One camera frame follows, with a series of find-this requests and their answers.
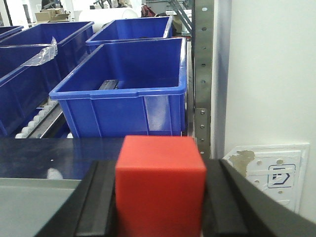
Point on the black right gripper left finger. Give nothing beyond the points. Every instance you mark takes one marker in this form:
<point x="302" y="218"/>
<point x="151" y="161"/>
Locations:
<point x="90" y="211"/>

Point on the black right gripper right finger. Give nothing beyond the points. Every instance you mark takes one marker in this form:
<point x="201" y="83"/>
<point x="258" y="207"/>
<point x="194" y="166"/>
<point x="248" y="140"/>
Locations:
<point x="233" y="207"/>

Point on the red cube block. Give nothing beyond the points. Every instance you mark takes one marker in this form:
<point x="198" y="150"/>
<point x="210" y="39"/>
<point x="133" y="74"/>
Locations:
<point x="160" y="183"/>

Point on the grey rectangular tray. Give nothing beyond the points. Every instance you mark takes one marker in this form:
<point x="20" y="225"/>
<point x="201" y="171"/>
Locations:
<point x="27" y="204"/>

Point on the dark object inside bin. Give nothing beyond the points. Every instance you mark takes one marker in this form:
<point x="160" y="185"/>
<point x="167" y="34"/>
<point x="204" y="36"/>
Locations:
<point x="109" y="84"/>

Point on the blue bin left front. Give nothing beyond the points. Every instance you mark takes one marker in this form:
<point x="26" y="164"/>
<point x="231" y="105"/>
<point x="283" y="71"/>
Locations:
<point x="23" y="88"/>

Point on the blue bin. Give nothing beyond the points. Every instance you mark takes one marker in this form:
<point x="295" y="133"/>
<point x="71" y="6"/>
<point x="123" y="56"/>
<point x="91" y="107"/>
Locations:
<point x="133" y="29"/>
<point x="23" y="88"/>
<point x="151" y="94"/>
<point x="71" y="40"/>

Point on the blue bin right front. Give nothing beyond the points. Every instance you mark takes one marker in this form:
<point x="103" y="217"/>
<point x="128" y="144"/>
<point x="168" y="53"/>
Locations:
<point x="151" y="94"/>

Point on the clear plastic film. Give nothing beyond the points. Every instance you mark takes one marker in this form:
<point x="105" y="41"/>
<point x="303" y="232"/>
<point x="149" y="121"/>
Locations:
<point x="45" y="55"/>

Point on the blue bin left rear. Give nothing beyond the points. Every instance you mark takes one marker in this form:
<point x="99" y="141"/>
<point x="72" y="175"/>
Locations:
<point x="71" y="40"/>

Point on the blue bin right rear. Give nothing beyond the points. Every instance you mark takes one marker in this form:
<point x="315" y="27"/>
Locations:
<point x="133" y="29"/>

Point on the cardboard boxes in background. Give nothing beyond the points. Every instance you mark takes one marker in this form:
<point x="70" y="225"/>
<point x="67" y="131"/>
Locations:
<point x="52" y="15"/>

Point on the white wall socket plate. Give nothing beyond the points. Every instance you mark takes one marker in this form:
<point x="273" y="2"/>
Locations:
<point x="276" y="170"/>

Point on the white roller conveyor rail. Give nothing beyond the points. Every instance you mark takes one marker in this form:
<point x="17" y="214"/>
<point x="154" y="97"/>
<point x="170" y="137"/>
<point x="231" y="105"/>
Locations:
<point x="45" y="123"/>

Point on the perforated metal shelf post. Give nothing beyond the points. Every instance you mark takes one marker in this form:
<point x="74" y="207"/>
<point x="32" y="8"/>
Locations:
<point x="202" y="46"/>

